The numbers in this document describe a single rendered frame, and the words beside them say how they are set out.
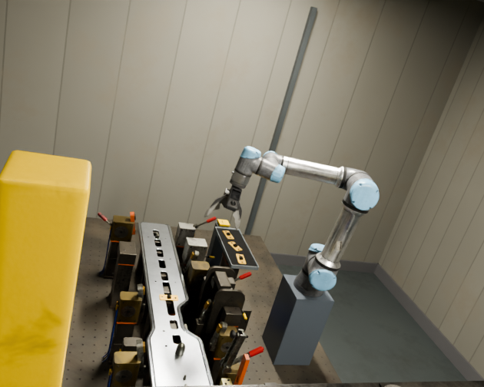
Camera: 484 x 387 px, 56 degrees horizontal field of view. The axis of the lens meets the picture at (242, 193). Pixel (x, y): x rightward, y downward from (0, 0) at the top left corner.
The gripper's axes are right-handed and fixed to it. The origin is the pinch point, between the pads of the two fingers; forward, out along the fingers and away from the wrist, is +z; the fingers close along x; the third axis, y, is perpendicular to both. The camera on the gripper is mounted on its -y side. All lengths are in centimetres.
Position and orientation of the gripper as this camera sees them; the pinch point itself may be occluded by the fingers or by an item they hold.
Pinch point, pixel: (220, 224)
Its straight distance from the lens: 196.0
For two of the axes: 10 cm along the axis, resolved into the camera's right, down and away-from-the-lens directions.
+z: -3.9, 8.7, 3.0
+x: -9.2, -3.8, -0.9
